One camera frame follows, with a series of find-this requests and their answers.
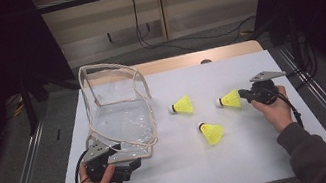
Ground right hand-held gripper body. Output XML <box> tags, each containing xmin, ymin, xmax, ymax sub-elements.
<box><xmin>244</xmin><ymin>67</ymin><xmax>292</xmax><ymax>109</ymax></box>

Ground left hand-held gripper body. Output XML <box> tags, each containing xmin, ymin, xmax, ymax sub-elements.
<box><xmin>80</xmin><ymin>135</ymin><xmax>133</xmax><ymax>183</ymax></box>

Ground yellow shuttlecock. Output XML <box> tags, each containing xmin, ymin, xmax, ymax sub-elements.
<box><xmin>166</xmin><ymin>94</ymin><xmax>195</xmax><ymax>119</ymax></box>
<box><xmin>214</xmin><ymin>87</ymin><xmax>243</xmax><ymax>112</ymax></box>
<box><xmin>197</xmin><ymin>119</ymin><xmax>228</xmax><ymax>149</ymax></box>

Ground clear plastic bag beige trim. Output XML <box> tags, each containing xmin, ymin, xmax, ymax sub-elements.
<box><xmin>71</xmin><ymin>54</ymin><xmax>163</xmax><ymax>169</ymax></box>

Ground person's right hand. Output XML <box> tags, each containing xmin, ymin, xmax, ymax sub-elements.
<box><xmin>248</xmin><ymin>84</ymin><xmax>296</xmax><ymax>139</ymax></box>

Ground small black floor object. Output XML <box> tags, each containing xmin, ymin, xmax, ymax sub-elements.
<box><xmin>54</xmin><ymin>128</ymin><xmax>63</xmax><ymax>142</ymax></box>

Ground wooden table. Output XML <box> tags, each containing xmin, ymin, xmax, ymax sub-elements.
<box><xmin>77</xmin><ymin>38</ymin><xmax>265</xmax><ymax>88</ymax></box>

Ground white table board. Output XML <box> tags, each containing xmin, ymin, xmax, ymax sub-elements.
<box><xmin>35</xmin><ymin>39</ymin><xmax>326</xmax><ymax>183</ymax></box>

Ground black metal stand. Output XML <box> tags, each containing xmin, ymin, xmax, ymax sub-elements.
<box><xmin>17</xmin><ymin>71</ymin><xmax>57</xmax><ymax>137</ymax></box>

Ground right hand-held gripper black cable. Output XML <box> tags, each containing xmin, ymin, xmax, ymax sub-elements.
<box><xmin>265</xmin><ymin>81</ymin><xmax>304</xmax><ymax>134</ymax></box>

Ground black floor cables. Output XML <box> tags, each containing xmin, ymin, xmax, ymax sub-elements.
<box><xmin>279</xmin><ymin>31</ymin><xmax>323</xmax><ymax>93</ymax></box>

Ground yellow floor cable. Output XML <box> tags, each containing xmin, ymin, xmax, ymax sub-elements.
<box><xmin>2</xmin><ymin>92</ymin><xmax>27</xmax><ymax>120</ymax></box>

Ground black hanging wall cable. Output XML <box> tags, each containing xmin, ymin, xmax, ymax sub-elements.
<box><xmin>130</xmin><ymin>0</ymin><xmax>261</xmax><ymax>61</ymax></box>

